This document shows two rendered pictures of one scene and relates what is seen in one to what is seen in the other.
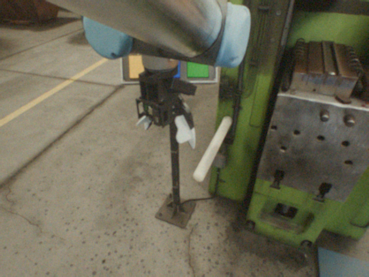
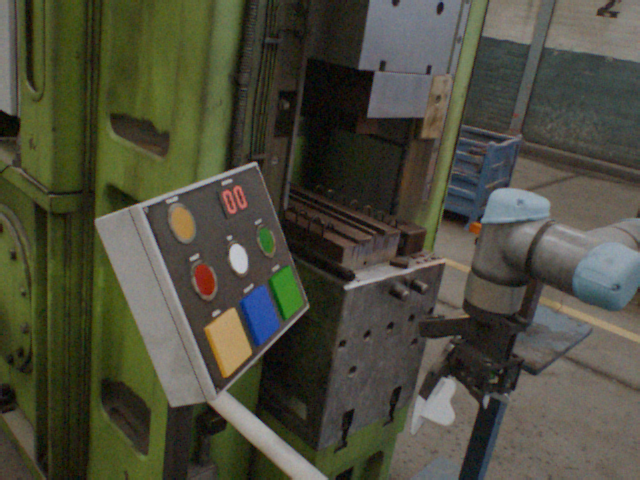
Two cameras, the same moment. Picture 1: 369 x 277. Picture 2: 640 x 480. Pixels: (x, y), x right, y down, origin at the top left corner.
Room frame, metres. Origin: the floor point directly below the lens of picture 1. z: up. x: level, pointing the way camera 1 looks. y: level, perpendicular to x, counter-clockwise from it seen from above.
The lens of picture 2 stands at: (0.45, 0.84, 1.46)
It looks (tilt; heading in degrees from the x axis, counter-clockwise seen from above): 20 degrees down; 290
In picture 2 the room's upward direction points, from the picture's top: 9 degrees clockwise
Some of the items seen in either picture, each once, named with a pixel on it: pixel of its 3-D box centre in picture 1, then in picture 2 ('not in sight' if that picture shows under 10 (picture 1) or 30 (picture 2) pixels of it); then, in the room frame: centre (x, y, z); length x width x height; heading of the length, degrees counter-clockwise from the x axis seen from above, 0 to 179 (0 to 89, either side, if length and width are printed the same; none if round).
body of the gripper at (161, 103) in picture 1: (160, 93); (483, 346); (0.47, 0.05, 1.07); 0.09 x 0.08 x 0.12; 148
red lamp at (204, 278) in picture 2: not in sight; (204, 280); (0.85, 0.15, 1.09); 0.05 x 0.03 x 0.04; 67
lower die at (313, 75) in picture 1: (320, 63); (311, 220); (0.98, -0.57, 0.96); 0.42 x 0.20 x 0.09; 157
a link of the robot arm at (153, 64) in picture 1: (161, 56); (495, 290); (0.48, 0.05, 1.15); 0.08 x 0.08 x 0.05
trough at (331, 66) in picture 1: (330, 55); (320, 206); (0.97, -0.60, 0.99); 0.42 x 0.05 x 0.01; 157
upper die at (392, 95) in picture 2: not in sight; (333, 78); (0.98, -0.57, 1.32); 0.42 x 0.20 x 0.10; 157
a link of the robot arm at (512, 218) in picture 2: not in sight; (512, 236); (0.48, 0.05, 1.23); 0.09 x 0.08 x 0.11; 155
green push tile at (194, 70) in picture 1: (198, 66); (284, 292); (0.81, -0.05, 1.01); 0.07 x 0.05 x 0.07; 92
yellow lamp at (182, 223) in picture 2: not in sight; (182, 223); (0.90, 0.16, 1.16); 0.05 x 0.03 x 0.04; 67
